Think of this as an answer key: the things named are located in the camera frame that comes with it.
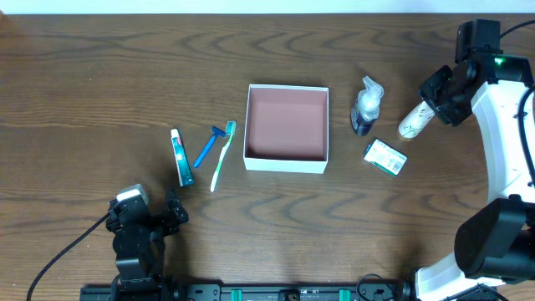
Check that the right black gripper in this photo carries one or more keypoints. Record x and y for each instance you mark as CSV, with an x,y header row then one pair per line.
x,y
437,99

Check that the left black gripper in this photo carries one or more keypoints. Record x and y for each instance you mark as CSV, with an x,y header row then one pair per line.
x,y
156,219

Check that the green white toothpaste tube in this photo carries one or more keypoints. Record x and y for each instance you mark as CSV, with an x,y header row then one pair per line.
x,y
182,165

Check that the white floral lotion tube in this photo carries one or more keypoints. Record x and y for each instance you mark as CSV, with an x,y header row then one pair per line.
x,y
415,121

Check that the blue disposable razor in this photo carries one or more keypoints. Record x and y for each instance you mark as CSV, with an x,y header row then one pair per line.
x,y
216,133

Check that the clear pump soap bottle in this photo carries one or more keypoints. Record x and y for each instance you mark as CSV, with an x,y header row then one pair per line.
x,y
366,109

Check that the green white toothbrush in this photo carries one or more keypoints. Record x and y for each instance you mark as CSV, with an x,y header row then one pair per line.
x,y
230,130

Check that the green white soap bar pack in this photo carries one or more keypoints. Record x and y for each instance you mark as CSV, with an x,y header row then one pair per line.
x,y
385,157

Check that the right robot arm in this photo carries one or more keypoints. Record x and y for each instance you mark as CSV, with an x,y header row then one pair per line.
x,y
496,245

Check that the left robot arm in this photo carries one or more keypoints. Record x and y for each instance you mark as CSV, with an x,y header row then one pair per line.
x,y
139,241

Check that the white cardboard box, pink interior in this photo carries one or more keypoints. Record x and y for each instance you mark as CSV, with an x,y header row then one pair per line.
x,y
286,129

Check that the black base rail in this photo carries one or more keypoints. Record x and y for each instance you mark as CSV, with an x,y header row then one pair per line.
x,y
373,291

